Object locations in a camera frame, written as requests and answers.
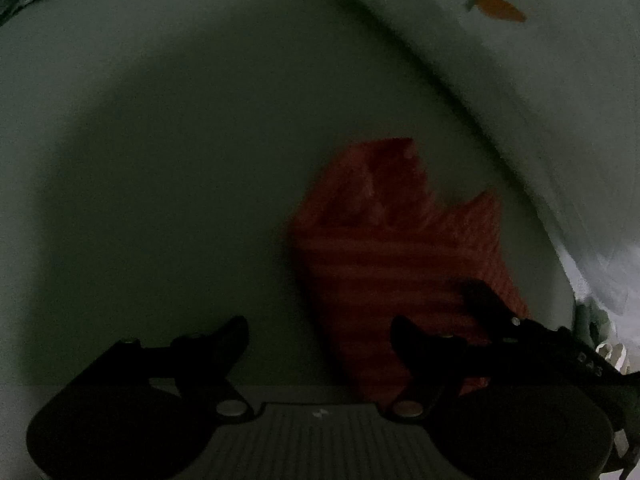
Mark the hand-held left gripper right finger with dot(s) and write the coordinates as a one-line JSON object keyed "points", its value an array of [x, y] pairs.
{"points": [[407, 337]]}

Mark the carrot printed sheet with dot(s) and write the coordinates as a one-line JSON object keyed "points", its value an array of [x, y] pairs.
{"points": [[530, 80]]}

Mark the red checkered garment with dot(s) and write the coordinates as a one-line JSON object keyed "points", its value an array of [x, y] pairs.
{"points": [[395, 240]]}

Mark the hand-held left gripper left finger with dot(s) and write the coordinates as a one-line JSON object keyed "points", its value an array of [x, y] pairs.
{"points": [[226, 340]]}

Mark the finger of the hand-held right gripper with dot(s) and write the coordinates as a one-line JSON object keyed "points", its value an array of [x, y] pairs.
{"points": [[482, 305]]}

